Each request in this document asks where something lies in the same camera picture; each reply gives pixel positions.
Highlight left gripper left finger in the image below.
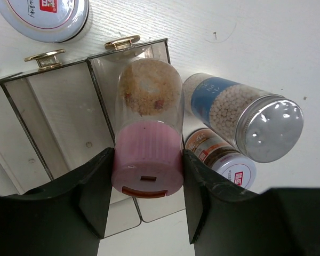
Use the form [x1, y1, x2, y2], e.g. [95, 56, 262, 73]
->
[0, 148, 114, 255]

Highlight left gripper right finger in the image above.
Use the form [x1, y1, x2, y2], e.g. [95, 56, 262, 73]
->
[182, 150, 320, 255]

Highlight pink cap spice bottle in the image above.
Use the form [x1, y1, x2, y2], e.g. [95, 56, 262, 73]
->
[111, 59, 184, 199]

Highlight white lid jar right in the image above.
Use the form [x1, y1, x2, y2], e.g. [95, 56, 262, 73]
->
[185, 128, 257, 189]

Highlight white lid jar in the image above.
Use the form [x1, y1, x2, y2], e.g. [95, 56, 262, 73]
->
[185, 128, 257, 189]
[0, 0, 92, 43]

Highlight left clear organizer tray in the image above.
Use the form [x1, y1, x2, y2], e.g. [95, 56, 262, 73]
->
[0, 86, 25, 194]

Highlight silver lid jar blue label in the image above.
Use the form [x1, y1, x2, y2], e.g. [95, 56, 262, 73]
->
[183, 73, 304, 163]

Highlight right clear organizer tray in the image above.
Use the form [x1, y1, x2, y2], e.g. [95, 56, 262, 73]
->
[89, 36, 185, 222]

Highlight white lid jar rear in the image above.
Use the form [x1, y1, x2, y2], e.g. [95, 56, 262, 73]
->
[0, 0, 92, 43]

